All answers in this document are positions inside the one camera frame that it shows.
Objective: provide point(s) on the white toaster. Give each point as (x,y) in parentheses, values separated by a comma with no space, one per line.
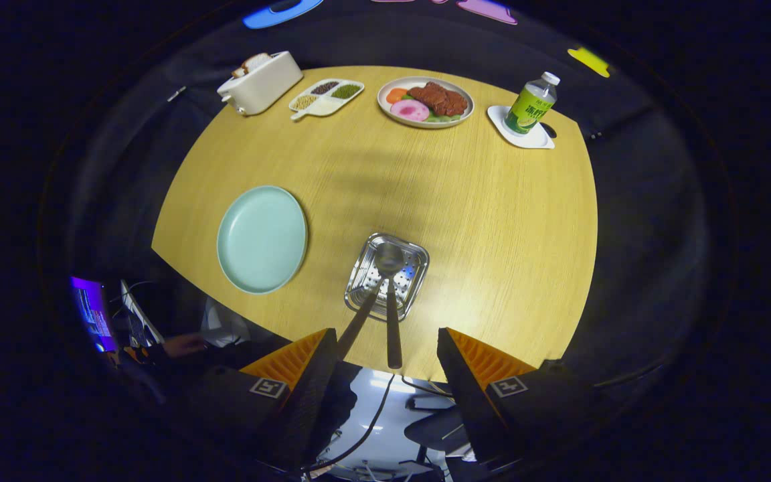
(262,87)

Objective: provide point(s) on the brown meat pieces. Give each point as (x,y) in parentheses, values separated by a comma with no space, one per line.
(438,98)

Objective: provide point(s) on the dark beans pile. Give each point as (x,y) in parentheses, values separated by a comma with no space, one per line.
(324,88)

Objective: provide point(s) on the white divided dish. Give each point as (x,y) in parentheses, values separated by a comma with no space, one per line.
(325,108)

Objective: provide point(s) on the green label drink bottle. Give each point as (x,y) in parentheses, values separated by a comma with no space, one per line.
(529,107)

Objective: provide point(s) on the light green plate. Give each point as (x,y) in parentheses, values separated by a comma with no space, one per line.
(262,241)

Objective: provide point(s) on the white flat device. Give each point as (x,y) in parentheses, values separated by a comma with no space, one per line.
(142,314)

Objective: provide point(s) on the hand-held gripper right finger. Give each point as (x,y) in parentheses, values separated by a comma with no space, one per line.
(469,402)

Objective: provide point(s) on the orange carrot slice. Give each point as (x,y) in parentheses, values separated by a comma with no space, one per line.
(397,95)

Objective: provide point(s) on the toasted bread slice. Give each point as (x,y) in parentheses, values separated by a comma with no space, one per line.
(240,70)
(256,61)

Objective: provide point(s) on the pink round slice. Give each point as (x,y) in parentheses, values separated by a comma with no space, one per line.
(410,110)

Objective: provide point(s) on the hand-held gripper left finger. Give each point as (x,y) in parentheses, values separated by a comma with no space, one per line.
(308,402)

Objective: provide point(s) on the white food plate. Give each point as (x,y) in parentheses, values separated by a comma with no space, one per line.
(425,125)

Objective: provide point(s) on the green beans pile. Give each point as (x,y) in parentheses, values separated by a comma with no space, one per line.
(346,91)

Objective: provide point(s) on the green lettuce leaf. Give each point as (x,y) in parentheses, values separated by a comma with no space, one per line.
(444,118)

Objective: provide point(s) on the silver clip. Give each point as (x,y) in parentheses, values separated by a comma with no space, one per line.
(176,94)

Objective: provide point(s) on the white square coaster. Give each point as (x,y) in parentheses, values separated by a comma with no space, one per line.
(526,142)

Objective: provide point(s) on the silver fork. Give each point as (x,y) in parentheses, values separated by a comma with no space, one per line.
(357,323)

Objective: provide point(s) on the silver spoon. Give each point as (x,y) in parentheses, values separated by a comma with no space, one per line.
(393,328)

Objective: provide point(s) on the black office chair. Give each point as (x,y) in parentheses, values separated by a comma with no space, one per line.
(436,432)

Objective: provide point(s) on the yellow beans pile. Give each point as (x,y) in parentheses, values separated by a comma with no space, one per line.
(304,102)

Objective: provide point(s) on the perforated metal basket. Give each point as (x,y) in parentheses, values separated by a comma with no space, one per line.
(412,268)

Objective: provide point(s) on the laptop with purple screen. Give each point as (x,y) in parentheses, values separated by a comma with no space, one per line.
(93,313)

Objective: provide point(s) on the white rounded object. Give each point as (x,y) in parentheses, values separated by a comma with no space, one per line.
(223,325)

